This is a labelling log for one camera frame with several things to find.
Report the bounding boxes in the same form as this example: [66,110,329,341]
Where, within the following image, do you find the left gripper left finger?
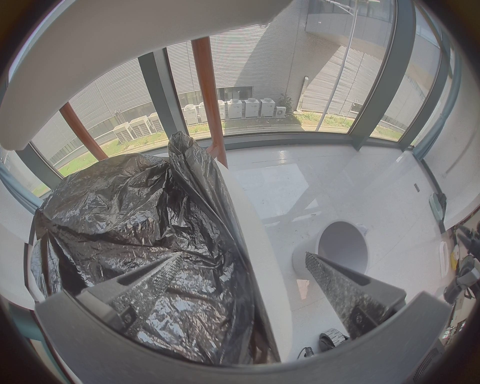
[75,252,184,336]

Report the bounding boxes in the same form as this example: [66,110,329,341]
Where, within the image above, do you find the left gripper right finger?
[305,251,408,337]

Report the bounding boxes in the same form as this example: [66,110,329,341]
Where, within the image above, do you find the white cushioned wooden chair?
[0,0,294,376]

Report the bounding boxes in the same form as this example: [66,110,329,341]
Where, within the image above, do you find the black plastic bag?
[30,131,282,366]

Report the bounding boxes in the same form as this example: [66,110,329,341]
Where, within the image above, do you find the window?
[0,0,463,199]

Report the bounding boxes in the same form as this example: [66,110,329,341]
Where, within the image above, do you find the white trash bin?
[292,220,371,281]

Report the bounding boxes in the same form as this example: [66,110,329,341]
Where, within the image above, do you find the blue-green curtain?
[412,48,464,163]
[0,160,43,211]

